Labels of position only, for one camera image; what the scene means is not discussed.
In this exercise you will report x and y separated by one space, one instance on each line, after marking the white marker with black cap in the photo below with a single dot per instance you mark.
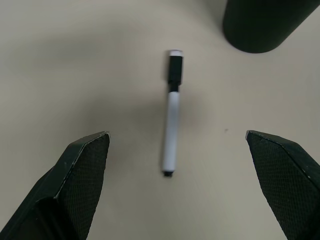
171 125

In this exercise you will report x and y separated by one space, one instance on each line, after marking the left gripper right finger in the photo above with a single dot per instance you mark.
287 180

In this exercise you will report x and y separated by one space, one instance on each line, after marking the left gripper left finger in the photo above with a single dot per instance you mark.
62 190

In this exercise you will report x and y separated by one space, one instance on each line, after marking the black cylindrical cup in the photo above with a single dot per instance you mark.
260 25

